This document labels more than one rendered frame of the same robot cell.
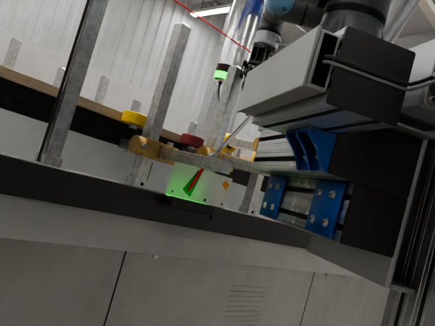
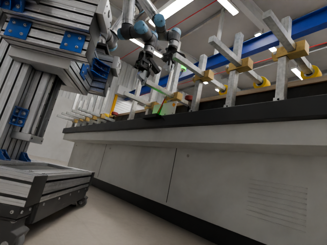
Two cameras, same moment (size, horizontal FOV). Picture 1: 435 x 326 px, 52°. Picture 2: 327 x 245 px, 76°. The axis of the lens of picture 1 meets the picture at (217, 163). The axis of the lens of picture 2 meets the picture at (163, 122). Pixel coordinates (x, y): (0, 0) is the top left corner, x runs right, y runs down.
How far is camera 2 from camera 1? 2.17 m
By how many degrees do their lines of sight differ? 98
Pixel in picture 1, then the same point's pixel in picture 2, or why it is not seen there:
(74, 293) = (159, 170)
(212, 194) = (168, 111)
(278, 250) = (227, 130)
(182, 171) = (155, 107)
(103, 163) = not seen: hidden behind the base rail
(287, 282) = not seen: outside the picture
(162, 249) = (154, 139)
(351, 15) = not seen: hidden behind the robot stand
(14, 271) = (146, 161)
